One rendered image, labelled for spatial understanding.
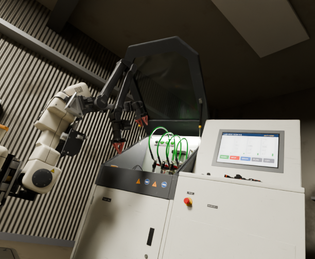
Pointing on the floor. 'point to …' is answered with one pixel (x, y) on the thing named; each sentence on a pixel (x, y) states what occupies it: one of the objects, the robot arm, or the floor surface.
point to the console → (239, 204)
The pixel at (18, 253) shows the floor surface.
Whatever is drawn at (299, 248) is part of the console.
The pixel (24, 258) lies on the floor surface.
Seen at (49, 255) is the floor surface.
